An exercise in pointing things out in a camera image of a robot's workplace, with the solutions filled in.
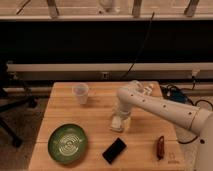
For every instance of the black smartphone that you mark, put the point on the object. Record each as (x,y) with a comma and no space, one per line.
(114,150)

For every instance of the red pocket knife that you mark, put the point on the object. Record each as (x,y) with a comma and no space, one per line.
(160,148)

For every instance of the white baseboard rail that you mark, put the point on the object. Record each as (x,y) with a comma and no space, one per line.
(113,71)

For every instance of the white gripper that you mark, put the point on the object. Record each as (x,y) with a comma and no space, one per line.
(123,115)

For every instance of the translucent ceramic cup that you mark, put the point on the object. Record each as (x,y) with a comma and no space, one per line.
(80,92)

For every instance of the black office chair base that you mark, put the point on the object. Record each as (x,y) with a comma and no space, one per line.
(29,99)

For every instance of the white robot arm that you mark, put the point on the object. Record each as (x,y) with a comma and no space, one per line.
(192,118)

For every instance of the green patterned plate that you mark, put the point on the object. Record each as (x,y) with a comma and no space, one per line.
(67,143)

